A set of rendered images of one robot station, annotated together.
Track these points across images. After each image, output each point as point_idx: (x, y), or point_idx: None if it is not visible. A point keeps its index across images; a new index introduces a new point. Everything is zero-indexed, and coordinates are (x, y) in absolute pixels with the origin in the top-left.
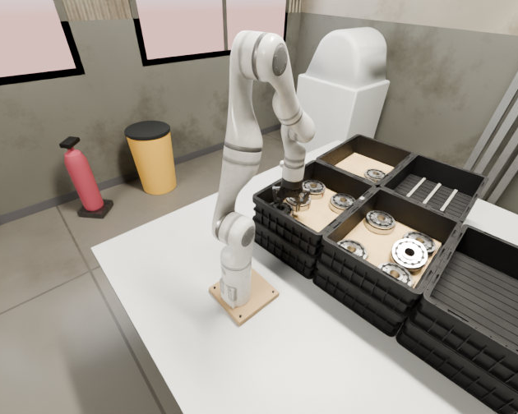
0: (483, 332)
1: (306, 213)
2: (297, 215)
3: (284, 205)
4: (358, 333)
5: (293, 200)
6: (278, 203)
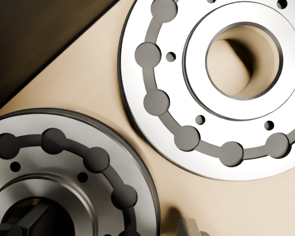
0: None
1: (262, 192)
2: (188, 216)
3: (81, 207)
4: None
5: (185, 106)
6: (31, 149)
